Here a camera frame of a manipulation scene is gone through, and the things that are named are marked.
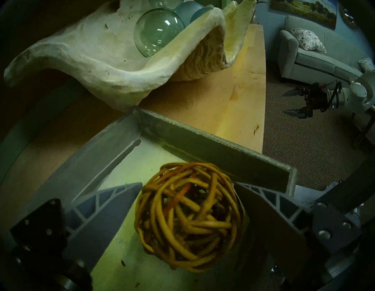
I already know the floral throw pillow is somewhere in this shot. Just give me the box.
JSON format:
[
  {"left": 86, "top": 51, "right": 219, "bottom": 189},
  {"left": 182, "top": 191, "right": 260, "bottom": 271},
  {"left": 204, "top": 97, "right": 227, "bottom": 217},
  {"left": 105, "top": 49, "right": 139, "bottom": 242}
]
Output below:
[
  {"left": 359, "top": 58, "right": 375, "bottom": 72},
  {"left": 292, "top": 28, "right": 327, "bottom": 55}
]

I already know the brown wicker ball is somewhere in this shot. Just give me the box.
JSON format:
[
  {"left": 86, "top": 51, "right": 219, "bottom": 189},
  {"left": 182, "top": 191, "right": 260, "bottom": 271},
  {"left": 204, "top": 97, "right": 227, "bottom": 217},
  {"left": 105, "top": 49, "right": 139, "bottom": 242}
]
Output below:
[{"left": 134, "top": 162, "right": 245, "bottom": 273}]

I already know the landscape painting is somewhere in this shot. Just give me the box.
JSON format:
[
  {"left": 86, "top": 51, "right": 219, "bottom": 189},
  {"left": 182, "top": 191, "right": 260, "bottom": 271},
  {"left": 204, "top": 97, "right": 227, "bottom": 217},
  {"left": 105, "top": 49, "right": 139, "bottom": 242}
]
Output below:
[{"left": 270, "top": 0, "right": 337, "bottom": 30}]

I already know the grey square tray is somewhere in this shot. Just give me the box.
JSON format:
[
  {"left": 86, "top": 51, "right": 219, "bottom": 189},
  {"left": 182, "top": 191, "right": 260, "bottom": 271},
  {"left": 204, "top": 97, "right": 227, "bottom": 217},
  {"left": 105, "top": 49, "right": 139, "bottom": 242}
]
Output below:
[{"left": 21, "top": 107, "right": 298, "bottom": 291}]

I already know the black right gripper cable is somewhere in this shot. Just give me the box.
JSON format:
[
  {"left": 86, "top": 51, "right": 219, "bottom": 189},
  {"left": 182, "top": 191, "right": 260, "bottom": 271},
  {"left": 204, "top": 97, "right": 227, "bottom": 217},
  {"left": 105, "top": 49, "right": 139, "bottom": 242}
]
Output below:
[{"left": 320, "top": 81, "right": 343, "bottom": 113}]

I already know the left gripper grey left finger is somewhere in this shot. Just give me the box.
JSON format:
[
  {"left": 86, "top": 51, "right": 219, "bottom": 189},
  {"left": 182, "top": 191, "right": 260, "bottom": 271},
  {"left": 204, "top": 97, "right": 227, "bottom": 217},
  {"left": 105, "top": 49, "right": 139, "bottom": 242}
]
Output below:
[{"left": 10, "top": 182, "right": 143, "bottom": 272}]

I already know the clear green glass ball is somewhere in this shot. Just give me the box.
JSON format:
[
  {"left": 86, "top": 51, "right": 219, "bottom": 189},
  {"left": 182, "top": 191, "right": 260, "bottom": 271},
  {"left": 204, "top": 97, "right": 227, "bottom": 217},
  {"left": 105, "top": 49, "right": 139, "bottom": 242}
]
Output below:
[{"left": 148, "top": 0, "right": 184, "bottom": 9}]

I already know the frosted teal glass ball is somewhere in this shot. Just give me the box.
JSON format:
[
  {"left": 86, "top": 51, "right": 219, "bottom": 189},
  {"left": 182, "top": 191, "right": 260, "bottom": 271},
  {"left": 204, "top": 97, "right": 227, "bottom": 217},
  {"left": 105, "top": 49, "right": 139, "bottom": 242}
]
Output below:
[
  {"left": 190, "top": 6, "right": 215, "bottom": 25},
  {"left": 174, "top": 1, "right": 204, "bottom": 27}
]

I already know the clear yellowish glass ball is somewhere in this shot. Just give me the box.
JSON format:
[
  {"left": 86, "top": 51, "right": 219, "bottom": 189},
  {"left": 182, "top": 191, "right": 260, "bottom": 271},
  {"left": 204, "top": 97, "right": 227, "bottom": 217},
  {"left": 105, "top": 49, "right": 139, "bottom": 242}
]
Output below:
[{"left": 134, "top": 8, "right": 185, "bottom": 58}]

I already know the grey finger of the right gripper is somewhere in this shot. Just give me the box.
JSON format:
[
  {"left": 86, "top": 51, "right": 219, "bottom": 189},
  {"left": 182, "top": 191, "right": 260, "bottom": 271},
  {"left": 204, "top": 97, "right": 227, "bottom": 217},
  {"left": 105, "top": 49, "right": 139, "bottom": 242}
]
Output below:
[
  {"left": 282, "top": 87, "right": 307, "bottom": 98},
  {"left": 282, "top": 107, "right": 313, "bottom": 119}
]

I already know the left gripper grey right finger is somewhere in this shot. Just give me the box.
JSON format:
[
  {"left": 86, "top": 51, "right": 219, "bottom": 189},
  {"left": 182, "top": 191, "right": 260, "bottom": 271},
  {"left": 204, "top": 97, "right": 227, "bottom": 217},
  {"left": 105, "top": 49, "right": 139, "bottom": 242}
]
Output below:
[{"left": 234, "top": 182, "right": 363, "bottom": 283}]

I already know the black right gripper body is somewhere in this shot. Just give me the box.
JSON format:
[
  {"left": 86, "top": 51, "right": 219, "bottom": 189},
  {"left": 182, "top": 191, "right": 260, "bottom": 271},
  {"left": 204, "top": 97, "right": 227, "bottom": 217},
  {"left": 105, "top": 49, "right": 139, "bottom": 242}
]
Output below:
[{"left": 303, "top": 83, "right": 330, "bottom": 118}]

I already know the giant clam shell bowl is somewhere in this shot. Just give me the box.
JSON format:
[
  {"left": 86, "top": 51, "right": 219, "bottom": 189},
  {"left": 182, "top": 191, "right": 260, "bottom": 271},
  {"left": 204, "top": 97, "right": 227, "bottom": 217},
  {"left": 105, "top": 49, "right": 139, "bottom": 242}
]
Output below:
[{"left": 4, "top": 0, "right": 258, "bottom": 112}]

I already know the round wall mirror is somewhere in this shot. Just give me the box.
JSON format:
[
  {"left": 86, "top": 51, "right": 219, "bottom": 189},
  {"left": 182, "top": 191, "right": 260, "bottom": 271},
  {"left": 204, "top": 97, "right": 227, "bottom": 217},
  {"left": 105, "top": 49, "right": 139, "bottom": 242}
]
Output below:
[{"left": 338, "top": 3, "right": 359, "bottom": 28}]

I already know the grey fabric sofa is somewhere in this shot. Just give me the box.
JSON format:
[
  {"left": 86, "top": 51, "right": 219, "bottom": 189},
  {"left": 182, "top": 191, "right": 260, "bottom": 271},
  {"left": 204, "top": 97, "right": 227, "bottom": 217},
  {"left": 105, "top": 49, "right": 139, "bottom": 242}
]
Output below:
[{"left": 278, "top": 15, "right": 375, "bottom": 86}]

